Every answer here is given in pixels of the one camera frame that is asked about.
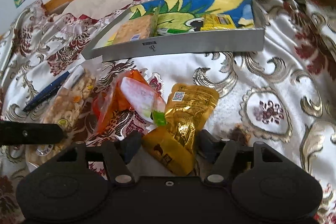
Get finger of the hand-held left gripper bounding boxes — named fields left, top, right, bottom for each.
left=0, top=121, right=65, bottom=146

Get colourful drawing sheet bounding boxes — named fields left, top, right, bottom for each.
left=105, top=0, right=255, bottom=43

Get grey shallow box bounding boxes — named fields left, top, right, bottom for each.
left=81, top=0, right=265, bottom=62

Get floral satin blanket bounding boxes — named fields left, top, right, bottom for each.
left=0, top=0, right=336, bottom=224

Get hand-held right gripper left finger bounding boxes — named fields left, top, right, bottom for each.
left=56, top=131, right=142, bottom=185

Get yellow snack bar packet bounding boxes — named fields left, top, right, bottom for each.
left=201, top=13, right=237, bottom=30

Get shiny gold foil packet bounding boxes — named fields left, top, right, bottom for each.
left=164, top=83, right=220, bottom=156

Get clear cracker packet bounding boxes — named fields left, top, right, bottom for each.
left=113, top=14, right=158, bottom=45

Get orange transparent snack packet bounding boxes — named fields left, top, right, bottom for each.
left=92, top=69, right=150, bottom=135

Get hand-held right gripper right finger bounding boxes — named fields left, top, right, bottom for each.
left=197, top=130, right=284, bottom=185

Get clear puffed rice packet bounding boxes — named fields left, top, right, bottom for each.
left=25, top=67, right=96, bottom=164

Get white green snack packet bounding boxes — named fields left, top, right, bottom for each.
left=119, top=76, right=167, bottom=126

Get blue pen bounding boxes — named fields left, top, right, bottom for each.
left=22, top=69, right=79, bottom=113

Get mustard yellow snack packet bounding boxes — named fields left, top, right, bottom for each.
left=142, top=126, right=196, bottom=177

